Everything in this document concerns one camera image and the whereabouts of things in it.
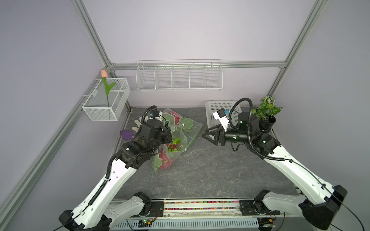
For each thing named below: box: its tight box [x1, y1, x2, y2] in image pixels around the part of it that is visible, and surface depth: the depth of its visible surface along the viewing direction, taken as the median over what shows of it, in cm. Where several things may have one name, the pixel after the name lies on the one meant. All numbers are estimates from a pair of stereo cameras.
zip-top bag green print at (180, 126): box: [161, 107, 204, 137], surface depth 104 cm
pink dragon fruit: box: [158, 137, 183, 170], surface depth 80 cm
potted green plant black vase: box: [251, 95, 283, 134], surface depth 86 cm
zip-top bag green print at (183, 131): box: [151, 113, 204, 173], surface depth 98 cm
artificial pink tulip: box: [101, 69, 117, 108], surface depth 85 cm
